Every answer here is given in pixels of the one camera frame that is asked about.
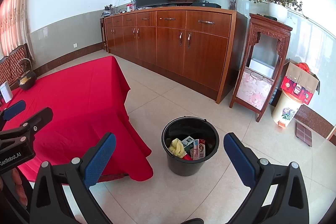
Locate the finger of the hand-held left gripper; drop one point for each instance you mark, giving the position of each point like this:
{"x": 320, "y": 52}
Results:
{"x": 14, "y": 109}
{"x": 39, "y": 119}

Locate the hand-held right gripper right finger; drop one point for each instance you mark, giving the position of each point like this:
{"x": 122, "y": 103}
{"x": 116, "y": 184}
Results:
{"x": 239, "y": 158}

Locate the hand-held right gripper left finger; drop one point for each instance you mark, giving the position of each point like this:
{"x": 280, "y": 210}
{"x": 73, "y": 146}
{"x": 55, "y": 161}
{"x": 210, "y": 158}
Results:
{"x": 101, "y": 158}

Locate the red white small box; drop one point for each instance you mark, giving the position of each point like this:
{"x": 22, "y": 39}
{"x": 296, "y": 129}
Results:
{"x": 199, "y": 149}

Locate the red white paper cup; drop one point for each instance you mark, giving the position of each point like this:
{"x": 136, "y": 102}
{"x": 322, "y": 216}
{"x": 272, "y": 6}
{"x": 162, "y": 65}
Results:
{"x": 187, "y": 157}

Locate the green white carton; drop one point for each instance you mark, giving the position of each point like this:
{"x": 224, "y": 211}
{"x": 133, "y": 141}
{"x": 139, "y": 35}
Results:
{"x": 187, "y": 144}

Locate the black plastic bucket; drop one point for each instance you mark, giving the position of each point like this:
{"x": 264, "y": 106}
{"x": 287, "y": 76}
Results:
{"x": 185, "y": 166}

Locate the yellow cloth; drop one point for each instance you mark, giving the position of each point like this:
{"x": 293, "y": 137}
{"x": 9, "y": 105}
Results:
{"x": 177, "y": 148}

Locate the person's left hand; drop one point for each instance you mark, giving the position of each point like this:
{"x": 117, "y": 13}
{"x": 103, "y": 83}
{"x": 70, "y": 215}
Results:
{"x": 20, "y": 187}

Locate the white tin box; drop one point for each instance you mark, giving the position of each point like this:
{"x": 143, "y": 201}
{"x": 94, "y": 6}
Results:
{"x": 5, "y": 92}

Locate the black cast iron teapot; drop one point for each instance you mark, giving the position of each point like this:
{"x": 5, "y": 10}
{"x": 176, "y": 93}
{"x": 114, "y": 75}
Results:
{"x": 26, "y": 81}

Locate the red tablecloth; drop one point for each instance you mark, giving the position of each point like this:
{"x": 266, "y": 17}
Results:
{"x": 78, "y": 108}

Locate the wooden upholstered bench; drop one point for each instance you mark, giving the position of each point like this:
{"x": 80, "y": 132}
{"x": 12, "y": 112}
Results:
{"x": 13, "y": 64}

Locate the white floral pedal bin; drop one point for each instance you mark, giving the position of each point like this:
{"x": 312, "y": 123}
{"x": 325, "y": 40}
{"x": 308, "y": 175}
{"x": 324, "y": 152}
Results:
{"x": 286, "y": 111}

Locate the brown bathroom scale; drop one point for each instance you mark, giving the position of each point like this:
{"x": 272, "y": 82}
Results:
{"x": 304, "y": 134}

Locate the pink embroidered curtain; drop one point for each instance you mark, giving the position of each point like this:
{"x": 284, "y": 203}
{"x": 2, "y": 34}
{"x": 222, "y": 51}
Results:
{"x": 13, "y": 16}

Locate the open cardboard box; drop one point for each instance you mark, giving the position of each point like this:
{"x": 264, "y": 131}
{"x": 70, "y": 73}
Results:
{"x": 296, "y": 82}

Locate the orange plastic bag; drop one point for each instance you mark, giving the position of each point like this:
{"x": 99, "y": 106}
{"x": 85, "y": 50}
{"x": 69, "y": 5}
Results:
{"x": 303, "y": 67}

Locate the long wooden sideboard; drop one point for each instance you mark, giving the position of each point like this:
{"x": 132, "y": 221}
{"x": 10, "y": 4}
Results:
{"x": 183, "y": 48}

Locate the small dark potted plant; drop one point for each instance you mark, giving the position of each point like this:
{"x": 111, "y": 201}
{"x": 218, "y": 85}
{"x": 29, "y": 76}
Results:
{"x": 108, "y": 11}

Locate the carved wooden stand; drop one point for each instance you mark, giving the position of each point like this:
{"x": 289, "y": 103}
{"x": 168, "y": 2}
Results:
{"x": 267, "y": 32}

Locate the red lid jar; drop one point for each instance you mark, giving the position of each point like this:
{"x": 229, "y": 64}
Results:
{"x": 129, "y": 8}

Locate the glass pitcher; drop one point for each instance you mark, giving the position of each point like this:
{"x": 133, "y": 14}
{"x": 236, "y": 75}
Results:
{"x": 134, "y": 3}

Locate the leafy potted plant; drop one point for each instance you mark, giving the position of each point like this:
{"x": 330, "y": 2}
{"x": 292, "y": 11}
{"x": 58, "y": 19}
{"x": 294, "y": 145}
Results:
{"x": 277, "y": 11}

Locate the glass vase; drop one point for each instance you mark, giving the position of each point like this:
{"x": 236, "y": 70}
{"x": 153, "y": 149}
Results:
{"x": 233, "y": 2}

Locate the black soundbar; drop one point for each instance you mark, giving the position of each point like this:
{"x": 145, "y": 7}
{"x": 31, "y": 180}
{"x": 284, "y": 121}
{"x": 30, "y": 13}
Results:
{"x": 207, "y": 5}

